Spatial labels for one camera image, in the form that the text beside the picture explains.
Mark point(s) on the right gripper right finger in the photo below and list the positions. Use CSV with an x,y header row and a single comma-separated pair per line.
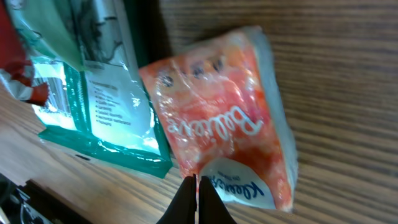
x,y
211,208

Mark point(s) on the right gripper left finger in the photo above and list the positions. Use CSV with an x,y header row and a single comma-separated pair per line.
x,y
183,206

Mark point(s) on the red tissue pack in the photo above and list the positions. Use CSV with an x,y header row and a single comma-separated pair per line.
x,y
220,107

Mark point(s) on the green 3M gloves package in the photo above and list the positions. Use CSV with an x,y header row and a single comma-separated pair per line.
x,y
89,53

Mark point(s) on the red snack stick wrapper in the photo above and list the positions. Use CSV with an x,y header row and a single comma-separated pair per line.
x,y
17,72

